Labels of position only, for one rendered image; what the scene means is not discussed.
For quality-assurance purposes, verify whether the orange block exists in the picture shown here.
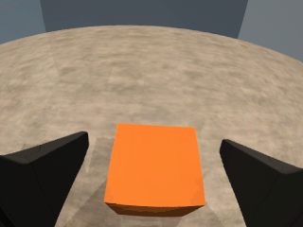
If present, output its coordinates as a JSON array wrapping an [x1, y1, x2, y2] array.
[[103, 124, 205, 217]]

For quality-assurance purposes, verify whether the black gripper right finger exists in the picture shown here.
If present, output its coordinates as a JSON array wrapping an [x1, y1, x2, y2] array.
[[220, 139, 303, 227]]

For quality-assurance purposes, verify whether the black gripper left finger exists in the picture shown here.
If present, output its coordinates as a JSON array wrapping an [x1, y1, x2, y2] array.
[[0, 131, 90, 227]]

